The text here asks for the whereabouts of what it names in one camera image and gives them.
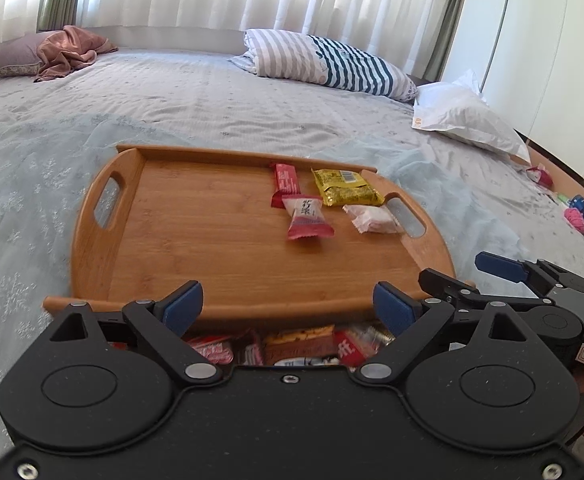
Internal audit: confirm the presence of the white pink snack packet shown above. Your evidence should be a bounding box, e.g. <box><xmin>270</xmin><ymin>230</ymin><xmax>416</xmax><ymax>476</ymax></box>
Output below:
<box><xmin>342</xmin><ymin>205</ymin><xmax>404</xmax><ymax>234</ymax></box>

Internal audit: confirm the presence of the red beige candy packet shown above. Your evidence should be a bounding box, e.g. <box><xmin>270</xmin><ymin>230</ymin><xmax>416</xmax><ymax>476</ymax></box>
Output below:
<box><xmin>282</xmin><ymin>194</ymin><xmax>334</xmax><ymax>240</ymax></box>

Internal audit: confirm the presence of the pink yarn toy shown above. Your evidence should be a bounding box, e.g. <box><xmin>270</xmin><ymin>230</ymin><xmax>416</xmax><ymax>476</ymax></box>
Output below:
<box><xmin>563</xmin><ymin>207</ymin><xmax>584</xmax><ymax>234</ymax></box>

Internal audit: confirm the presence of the white red snack packet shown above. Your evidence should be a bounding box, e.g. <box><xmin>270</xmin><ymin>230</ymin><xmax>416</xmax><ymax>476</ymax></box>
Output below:
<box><xmin>333</xmin><ymin>327</ymin><xmax>393</xmax><ymax>368</ymax></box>

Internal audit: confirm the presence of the blue toy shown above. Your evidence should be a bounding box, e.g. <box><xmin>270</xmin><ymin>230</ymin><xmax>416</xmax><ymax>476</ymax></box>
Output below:
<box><xmin>568</xmin><ymin>194</ymin><xmax>584</xmax><ymax>219</ymax></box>

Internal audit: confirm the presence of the red white small pouch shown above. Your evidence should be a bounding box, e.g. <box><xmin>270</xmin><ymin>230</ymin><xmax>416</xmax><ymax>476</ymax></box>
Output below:
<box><xmin>525</xmin><ymin>165</ymin><xmax>554</xmax><ymax>190</ymax></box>

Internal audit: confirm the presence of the wooden serving tray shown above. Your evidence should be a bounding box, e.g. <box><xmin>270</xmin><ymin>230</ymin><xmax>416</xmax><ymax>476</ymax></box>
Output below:
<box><xmin>68</xmin><ymin>144</ymin><xmax>454</xmax><ymax>330</ymax></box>

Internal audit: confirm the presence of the yellow snack packet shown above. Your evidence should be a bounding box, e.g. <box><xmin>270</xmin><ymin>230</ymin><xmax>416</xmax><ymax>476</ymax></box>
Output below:
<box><xmin>312</xmin><ymin>169</ymin><xmax>384</xmax><ymax>207</ymax></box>

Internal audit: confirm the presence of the white pillow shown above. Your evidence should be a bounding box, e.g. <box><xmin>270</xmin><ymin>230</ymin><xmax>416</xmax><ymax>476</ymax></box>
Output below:
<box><xmin>412</xmin><ymin>70</ymin><xmax>531</xmax><ymax>166</ymax></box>

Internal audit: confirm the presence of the red snack bar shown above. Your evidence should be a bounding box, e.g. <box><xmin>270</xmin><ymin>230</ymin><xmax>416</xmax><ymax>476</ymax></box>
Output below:
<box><xmin>270</xmin><ymin>162</ymin><xmax>301</xmax><ymax>208</ymax></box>

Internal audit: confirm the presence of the light blue bed sheet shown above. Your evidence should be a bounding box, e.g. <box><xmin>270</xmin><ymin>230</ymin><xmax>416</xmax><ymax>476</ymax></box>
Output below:
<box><xmin>0</xmin><ymin>46</ymin><xmax>584</xmax><ymax>468</ymax></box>

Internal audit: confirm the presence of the white wardrobe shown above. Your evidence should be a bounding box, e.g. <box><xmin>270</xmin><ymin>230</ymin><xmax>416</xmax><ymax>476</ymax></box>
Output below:
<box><xmin>442</xmin><ymin>0</ymin><xmax>584</xmax><ymax>178</ymax></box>

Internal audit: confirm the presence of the striped pillow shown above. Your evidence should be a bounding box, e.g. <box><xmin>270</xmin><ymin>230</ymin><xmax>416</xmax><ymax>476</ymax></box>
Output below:
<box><xmin>230</xmin><ymin>29</ymin><xmax>418</xmax><ymax>103</ymax></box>

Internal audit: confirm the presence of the pink blanket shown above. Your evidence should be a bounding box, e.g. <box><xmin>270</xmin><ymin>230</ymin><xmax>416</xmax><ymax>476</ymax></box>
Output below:
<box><xmin>36</xmin><ymin>25</ymin><xmax>117</xmax><ymax>81</ymax></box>

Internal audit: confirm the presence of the purple pillow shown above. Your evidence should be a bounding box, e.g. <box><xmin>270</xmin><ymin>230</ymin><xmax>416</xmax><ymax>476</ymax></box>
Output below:
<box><xmin>0</xmin><ymin>32</ymin><xmax>54</xmax><ymax>78</ymax></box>

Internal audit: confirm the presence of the green drape right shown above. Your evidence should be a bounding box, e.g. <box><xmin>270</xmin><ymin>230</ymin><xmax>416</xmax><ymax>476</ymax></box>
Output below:
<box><xmin>423</xmin><ymin>0</ymin><xmax>464</xmax><ymax>81</ymax></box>

